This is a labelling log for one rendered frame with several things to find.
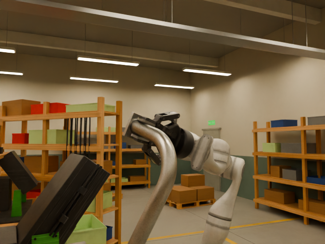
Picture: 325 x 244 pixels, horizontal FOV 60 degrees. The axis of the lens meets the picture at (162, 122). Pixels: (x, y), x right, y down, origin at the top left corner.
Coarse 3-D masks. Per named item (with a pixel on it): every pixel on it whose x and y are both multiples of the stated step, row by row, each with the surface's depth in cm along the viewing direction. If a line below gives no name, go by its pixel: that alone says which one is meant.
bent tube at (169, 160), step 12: (132, 120) 61; (132, 132) 62; (144, 132) 58; (156, 132) 56; (156, 144) 55; (168, 144) 54; (168, 156) 52; (168, 168) 51; (168, 180) 51; (156, 192) 51; (168, 192) 51; (156, 204) 51; (144, 216) 52; (156, 216) 52; (144, 228) 51; (132, 240) 52; (144, 240) 52
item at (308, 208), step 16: (256, 128) 721; (272, 128) 658; (288, 128) 615; (304, 128) 577; (320, 128) 543; (256, 144) 718; (272, 144) 668; (288, 144) 627; (304, 144) 582; (320, 144) 600; (256, 160) 715; (304, 160) 580; (320, 160) 597; (256, 176) 704; (272, 176) 670; (288, 176) 620; (304, 176) 579; (320, 176) 594; (256, 192) 709; (272, 192) 668; (288, 192) 647; (304, 192) 578; (320, 192) 592; (256, 208) 707; (288, 208) 610; (304, 208) 577; (320, 208) 554
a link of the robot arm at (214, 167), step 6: (210, 150) 75; (210, 156) 76; (210, 162) 76; (216, 162) 80; (222, 162) 80; (204, 168) 81; (210, 168) 79; (216, 168) 79; (222, 168) 80; (216, 174) 82
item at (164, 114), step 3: (171, 111) 67; (156, 114) 64; (159, 114) 65; (162, 114) 65; (165, 114) 65; (168, 114) 64; (171, 114) 65; (174, 114) 65; (177, 114) 66; (162, 117) 63; (165, 117) 63; (168, 117) 64; (171, 117) 65; (174, 117) 65; (177, 117) 66; (162, 120) 63; (165, 120) 64
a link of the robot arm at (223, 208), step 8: (232, 160) 109; (240, 160) 109; (232, 168) 107; (240, 168) 107; (224, 176) 110; (232, 176) 108; (240, 176) 107; (232, 184) 107; (232, 192) 106; (224, 200) 106; (232, 200) 106; (216, 208) 107; (224, 208) 105; (232, 208) 107; (216, 216) 105; (224, 216) 105
